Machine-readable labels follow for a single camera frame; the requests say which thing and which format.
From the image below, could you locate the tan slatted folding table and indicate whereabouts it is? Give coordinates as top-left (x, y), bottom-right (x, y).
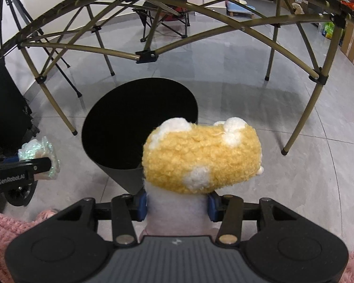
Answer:
top-left (0, 0), bottom-right (353, 157)

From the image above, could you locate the black equipment case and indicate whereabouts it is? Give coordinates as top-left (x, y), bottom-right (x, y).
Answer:
top-left (0, 51), bottom-right (40, 166)

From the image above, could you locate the yellow white-spotted plush toy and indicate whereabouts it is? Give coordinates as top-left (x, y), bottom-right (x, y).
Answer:
top-left (139, 117), bottom-right (264, 238)

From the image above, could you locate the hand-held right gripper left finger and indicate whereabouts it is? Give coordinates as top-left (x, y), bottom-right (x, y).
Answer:
top-left (57, 193), bottom-right (148, 246)

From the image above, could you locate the black camera tripod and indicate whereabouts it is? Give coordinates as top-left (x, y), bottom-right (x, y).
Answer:
top-left (0, 0), bottom-right (83, 98)

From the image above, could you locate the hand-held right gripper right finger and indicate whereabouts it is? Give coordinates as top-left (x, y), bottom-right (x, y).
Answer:
top-left (208, 191), bottom-right (299, 246)

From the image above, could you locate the green packet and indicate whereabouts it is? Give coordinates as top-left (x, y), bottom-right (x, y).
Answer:
top-left (324, 22), bottom-right (336, 39)

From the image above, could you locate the black trash bin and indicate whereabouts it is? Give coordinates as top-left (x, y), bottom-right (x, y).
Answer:
top-left (81, 77), bottom-right (199, 196)

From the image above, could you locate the black folding chair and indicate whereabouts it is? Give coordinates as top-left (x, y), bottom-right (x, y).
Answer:
top-left (133, 0), bottom-right (191, 42)

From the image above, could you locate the pink fluffy clothing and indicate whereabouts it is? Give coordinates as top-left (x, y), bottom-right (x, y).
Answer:
top-left (0, 209), bottom-right (354, 283)

